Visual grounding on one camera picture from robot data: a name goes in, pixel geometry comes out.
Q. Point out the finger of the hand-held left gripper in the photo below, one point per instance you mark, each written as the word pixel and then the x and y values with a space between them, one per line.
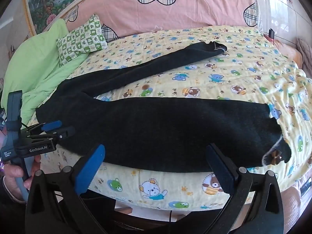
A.
pixel 52 125
pixel 65 133

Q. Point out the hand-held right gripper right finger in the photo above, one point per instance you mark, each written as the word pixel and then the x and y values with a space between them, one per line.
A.
pixel 220 170

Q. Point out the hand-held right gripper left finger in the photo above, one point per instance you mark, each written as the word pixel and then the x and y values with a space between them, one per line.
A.
pixel 89 170

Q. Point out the black pants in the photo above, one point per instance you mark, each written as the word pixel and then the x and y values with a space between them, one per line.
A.
pixel 156 129

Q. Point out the person's left hand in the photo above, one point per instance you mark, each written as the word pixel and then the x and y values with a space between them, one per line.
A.
pixel 13 178

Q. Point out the light green blanket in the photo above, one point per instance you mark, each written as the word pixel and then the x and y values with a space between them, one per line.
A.
pixel 36 65

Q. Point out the green checked pillow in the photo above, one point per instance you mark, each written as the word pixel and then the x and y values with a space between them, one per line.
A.
pixel 81 40

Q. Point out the yellow bear print bed sheet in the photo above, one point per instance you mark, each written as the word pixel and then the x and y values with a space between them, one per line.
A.
pixel 219 78

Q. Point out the gold framed landscape painting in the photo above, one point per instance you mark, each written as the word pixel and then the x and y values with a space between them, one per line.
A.
pixel 48 2

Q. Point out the black charger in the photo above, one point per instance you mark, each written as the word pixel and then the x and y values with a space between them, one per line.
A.
pixel 271 33

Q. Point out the pink pillow with plaid hearts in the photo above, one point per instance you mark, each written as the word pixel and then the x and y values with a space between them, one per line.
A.
pixel 195 7

